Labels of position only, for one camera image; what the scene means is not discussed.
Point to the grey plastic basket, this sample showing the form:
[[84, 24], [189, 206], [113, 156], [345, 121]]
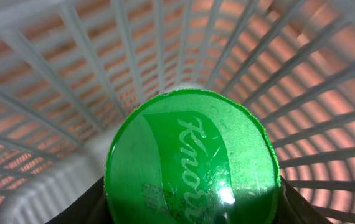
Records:
[[72, 71]]

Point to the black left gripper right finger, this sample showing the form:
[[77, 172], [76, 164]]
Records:
[[294, 209]]

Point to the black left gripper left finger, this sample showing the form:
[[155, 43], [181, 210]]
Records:
[[90, 208]]

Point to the green lid jar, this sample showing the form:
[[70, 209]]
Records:
[[192, 156]]

